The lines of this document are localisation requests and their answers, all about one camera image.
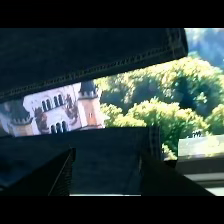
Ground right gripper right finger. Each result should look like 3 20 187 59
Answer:
139 152 215 197

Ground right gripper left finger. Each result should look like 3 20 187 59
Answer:
0 147 77 197

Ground blue jeans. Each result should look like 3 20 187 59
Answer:
0 27 190 197

